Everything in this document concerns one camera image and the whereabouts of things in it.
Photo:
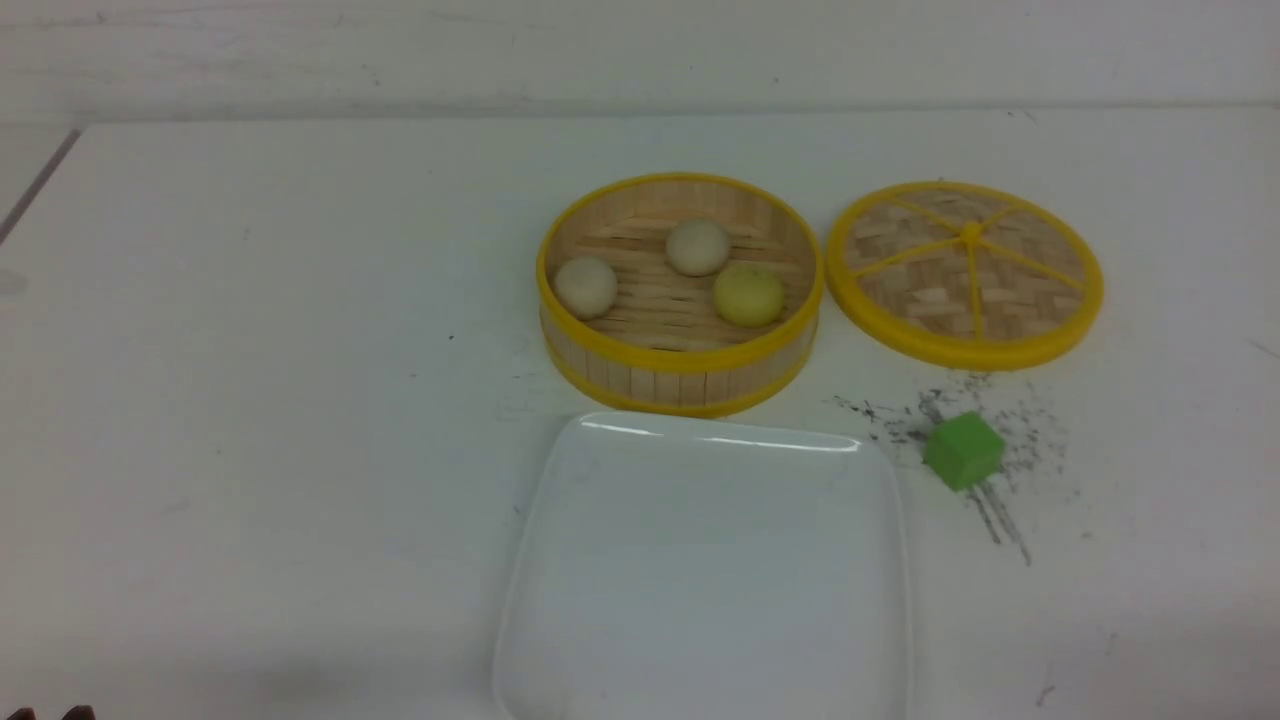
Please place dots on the white steamed bun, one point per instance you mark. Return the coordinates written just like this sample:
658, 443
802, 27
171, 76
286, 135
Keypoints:
698, 247
585, 286

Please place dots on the yellow steamed bun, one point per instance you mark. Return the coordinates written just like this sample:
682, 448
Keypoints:
748, 296

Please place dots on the white square plate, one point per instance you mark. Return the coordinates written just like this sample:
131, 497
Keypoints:
681, 568

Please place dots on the yellow rimmed bamboo steamer basket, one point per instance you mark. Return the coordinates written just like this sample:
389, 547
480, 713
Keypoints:
663, 347

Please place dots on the green cube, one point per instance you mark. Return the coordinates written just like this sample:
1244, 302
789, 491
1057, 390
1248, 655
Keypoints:
964, 451

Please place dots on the yellow rimmed woven steamer lid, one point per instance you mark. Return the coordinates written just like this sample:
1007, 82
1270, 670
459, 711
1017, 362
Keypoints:
964, 276

